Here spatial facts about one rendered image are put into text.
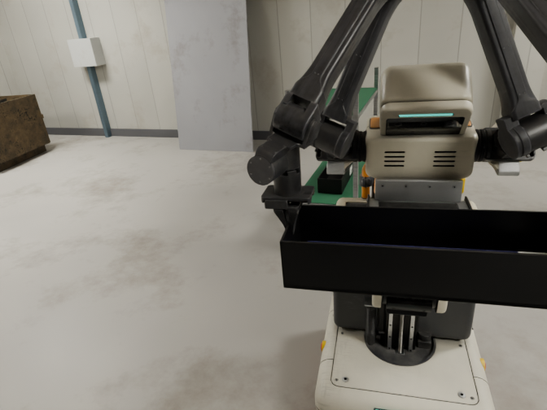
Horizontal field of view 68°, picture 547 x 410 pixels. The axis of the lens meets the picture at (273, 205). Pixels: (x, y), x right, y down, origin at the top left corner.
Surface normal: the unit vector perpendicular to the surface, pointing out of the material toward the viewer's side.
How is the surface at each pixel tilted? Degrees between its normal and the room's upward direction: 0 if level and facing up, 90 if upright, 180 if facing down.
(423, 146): 98
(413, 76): 42
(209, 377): 0
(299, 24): 90
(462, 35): 90
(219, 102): 82
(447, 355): 0
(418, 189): 90
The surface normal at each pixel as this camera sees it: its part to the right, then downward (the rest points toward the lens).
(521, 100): -0.05, 0.23
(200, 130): -0.36, 0.30
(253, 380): -0.08, -0.90
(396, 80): -0.22, -0.37
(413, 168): -0.22, 0.55
